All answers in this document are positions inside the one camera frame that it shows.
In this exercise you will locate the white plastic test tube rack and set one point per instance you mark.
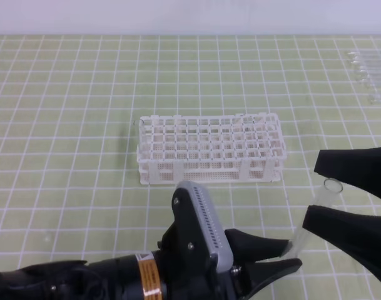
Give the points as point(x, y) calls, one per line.
point(240, 148)

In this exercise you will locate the glass test tube front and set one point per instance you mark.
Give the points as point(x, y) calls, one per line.
point(375, 98)

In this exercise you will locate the glass test tube in rack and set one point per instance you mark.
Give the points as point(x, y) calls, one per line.
point(138, 126)

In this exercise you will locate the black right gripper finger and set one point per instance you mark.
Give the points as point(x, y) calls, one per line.
point(357, 235)
point(357, 167)

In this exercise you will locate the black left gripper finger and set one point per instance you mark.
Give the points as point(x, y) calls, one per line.
point(253, 277)
point(247, 248)

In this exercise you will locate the glass test tube back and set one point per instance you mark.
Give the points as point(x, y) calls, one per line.
point(365, 55)

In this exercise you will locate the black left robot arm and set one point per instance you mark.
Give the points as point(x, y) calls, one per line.
point(127, 277)

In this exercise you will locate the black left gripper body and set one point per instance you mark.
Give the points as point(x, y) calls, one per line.
point(184, 278)

